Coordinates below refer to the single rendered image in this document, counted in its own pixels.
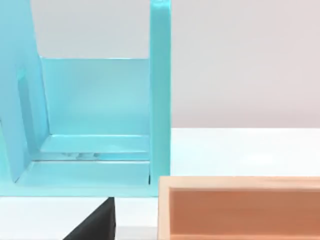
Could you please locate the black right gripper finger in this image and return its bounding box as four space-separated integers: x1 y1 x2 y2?
62 196 117 240

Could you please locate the light blue rack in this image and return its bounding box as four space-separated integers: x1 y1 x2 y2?
0 0 172 198

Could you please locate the shallow salmon-coloured box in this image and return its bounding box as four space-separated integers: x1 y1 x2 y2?
155 175 320 240

